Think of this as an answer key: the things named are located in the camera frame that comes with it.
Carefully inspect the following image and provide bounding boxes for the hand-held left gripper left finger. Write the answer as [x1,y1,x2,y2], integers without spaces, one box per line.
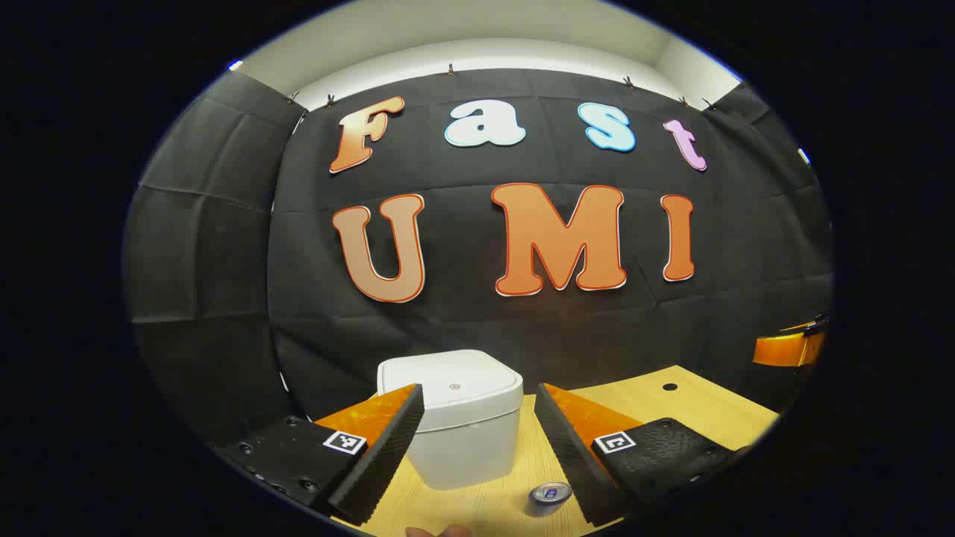
[216,383,426,527]

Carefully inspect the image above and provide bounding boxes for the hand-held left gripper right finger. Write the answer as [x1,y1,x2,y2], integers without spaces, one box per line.
[534,383,754,527]

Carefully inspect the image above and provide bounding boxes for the silver blue pop can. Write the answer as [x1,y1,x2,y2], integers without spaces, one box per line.
[528,481,574,517]

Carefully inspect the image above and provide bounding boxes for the white desktop garbage bin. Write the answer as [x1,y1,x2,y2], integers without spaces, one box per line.
[376,349,525,491]

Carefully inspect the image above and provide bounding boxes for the wooden desktop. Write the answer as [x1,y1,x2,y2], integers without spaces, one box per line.
[310,364,780,537]

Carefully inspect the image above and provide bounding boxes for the black backdrop cloth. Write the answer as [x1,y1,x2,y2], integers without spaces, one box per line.
[123,67,835,456]

